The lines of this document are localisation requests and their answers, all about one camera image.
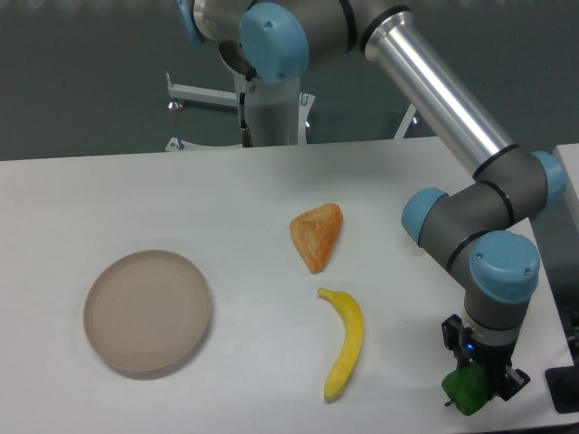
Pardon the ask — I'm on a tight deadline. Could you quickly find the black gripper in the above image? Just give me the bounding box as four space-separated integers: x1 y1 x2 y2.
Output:
441 314 531 401

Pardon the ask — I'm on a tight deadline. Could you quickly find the green toy pepper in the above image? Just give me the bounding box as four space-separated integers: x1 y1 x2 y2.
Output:
441 361 491 416

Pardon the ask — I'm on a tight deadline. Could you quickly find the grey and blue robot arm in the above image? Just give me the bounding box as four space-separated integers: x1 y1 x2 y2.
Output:
177 1 566 403

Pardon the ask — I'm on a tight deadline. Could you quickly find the black device at table edge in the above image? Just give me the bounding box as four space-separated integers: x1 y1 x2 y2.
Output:
545 366 578 414

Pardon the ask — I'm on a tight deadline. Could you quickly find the yellow toy banana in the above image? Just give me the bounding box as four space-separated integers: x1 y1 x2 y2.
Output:
318 288 365 402

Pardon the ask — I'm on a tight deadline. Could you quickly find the orange toy bread wedge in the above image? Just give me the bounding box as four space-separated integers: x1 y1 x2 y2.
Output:
289 203 343 274

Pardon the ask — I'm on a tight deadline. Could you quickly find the white side table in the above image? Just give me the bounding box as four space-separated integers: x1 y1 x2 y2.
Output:
554 143 579 229

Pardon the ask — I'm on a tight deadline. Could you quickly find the beige round plate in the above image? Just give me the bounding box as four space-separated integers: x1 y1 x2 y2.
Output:
83 250 213 378

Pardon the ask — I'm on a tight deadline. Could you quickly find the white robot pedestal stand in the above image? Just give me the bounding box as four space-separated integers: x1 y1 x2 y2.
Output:
163 42 426 153

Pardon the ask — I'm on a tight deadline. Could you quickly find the black cable on pedestal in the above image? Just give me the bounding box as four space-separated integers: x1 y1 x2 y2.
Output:
238 67 258 148

